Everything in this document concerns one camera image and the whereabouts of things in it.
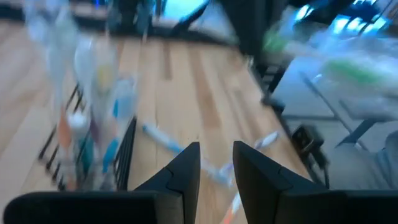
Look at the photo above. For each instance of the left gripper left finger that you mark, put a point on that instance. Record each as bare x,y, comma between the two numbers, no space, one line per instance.
180,180

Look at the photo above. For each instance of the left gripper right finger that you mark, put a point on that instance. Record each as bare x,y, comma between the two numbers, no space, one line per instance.
258,183

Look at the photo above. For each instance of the black frame bracket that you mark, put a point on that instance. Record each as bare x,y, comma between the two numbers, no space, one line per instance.
306,141

